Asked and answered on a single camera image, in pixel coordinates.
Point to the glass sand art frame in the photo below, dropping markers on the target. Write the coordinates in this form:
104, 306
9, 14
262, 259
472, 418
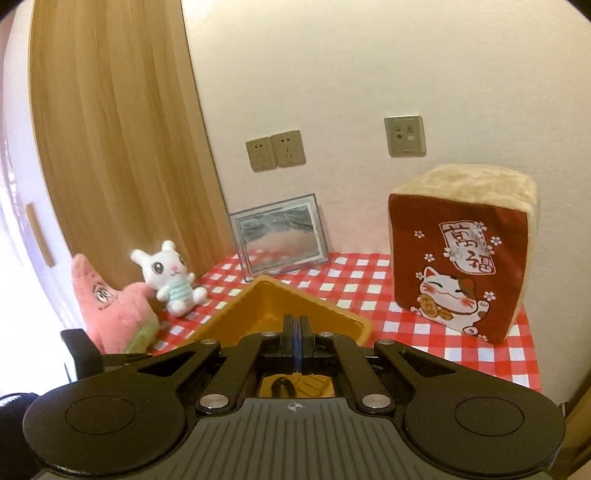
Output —
281, 235

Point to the red lucky cat cushion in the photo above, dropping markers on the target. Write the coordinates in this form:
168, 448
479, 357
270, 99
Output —
457, 258

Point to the yellow plastic tray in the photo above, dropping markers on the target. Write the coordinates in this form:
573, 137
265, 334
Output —
263, 304

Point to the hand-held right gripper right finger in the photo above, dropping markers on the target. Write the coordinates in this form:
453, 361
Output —
304, 339

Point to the wooden door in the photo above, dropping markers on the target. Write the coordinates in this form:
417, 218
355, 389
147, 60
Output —
579, 424

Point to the white bunny plush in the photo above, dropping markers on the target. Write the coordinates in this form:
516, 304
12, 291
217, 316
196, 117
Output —
168, 272

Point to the beige wall data socket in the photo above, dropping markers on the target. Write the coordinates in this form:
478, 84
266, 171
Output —
405, 136

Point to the black wristband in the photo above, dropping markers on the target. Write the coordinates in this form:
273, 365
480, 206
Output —
281, 386

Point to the white wardrobe door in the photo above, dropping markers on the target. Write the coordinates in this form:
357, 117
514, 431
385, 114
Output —
23, 184

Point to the wooden wardrobe panel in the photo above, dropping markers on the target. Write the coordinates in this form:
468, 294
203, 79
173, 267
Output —
115, 138

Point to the beige wall power socket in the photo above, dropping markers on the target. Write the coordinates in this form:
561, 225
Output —
261, 154
288, 148

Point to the red checked tablecloth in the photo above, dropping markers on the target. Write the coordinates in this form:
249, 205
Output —
369, 286

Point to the pink starfish plush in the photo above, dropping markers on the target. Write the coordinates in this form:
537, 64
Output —
120, 314

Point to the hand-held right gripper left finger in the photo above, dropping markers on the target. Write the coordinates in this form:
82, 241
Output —
291, 339

